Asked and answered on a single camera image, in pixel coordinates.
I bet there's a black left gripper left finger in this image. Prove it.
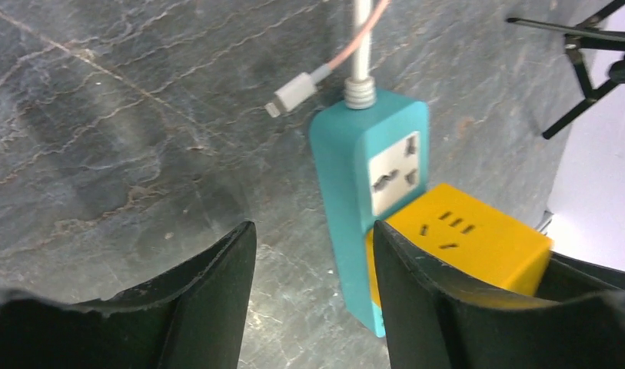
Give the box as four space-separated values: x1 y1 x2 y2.
0 221 257 368

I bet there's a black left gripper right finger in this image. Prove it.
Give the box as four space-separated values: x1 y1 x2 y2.
374 221 625 368

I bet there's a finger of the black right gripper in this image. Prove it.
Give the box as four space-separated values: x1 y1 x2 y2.
535 252 625 302

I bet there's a yellow cube socket adapter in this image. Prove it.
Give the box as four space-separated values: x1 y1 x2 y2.
385 183 553 296

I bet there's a teal power strip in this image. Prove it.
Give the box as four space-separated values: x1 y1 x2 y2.
309 89 430 337

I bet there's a black microphone tripod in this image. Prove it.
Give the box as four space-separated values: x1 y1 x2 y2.
505 0 625 140

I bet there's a white power strip cable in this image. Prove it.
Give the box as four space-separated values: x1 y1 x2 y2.
343 0 377 110

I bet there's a pink lightning charging cable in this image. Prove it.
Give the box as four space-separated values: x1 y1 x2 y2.
264 0 392 118

